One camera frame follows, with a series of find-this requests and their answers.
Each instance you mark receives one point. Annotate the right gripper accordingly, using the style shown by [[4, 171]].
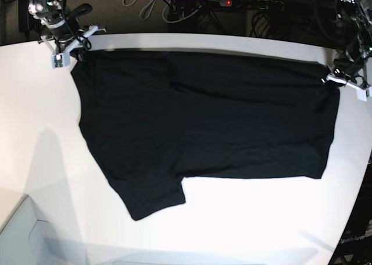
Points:
[[62, 40]]

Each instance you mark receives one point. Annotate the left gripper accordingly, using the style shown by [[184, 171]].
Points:
[[355, 81]]

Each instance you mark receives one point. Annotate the black printed t-shirt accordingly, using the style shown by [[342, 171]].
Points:
[[151, 119]]

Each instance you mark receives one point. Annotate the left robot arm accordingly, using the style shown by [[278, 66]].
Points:
[[350, 61]]

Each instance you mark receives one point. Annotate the black device on floor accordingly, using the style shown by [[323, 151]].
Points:
[[25, 20]]

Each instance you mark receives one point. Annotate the black power strip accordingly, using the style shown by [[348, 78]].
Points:
[[252, 4]]

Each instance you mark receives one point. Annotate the grey plastic bin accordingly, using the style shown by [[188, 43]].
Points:
[[23, 237]]

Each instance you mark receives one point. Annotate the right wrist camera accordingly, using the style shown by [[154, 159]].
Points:
[[60, 60]]

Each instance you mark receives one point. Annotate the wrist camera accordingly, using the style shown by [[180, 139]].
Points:
[[363, 94], [60, 60]]

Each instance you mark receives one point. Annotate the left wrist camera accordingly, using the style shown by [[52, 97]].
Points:
[[363, 94]]

